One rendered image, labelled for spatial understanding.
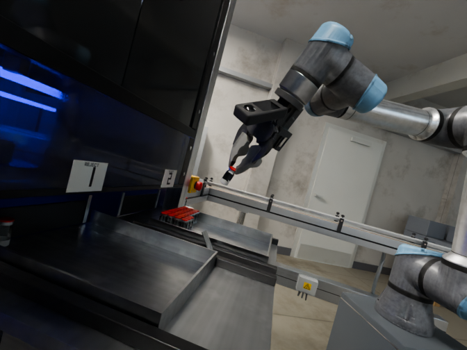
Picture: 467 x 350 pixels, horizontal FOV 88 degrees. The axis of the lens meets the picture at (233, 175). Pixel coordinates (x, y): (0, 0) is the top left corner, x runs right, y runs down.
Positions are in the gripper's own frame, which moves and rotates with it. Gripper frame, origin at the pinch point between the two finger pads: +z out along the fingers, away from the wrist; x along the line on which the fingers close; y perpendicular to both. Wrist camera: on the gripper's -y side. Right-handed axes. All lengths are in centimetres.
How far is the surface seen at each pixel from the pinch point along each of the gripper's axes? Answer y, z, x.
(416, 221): 431, -7, -58
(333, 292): 123, 53, -39
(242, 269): 0.5, 15.5, -17.8
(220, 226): 25.2, 28.5, 5.4
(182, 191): 18.8, 28.9, 24.6
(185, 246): -5.9, 20.0, -6.1
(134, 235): -11.4, 26.8, 4.0
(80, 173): -26.6, 13.5, 9.1
